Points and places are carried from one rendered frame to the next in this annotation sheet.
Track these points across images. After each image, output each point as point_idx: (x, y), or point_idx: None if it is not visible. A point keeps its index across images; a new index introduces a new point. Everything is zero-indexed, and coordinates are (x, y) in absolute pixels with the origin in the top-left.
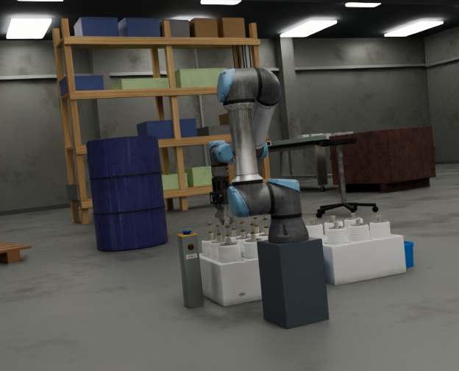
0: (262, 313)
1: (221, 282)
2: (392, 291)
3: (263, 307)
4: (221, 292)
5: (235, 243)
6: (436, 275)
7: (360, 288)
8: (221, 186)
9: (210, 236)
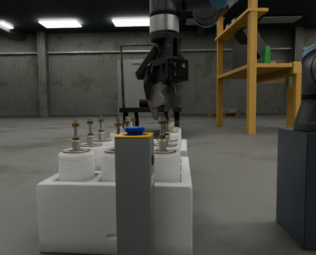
0: (266, 243)
1: (191, 215)
2: (240, 183)
3: (307, 232)
4: (183, 235)
5: (173, 149)
6: (211, 168)
7: (212, 186)
8: (179, 51)
9: (78, 146)
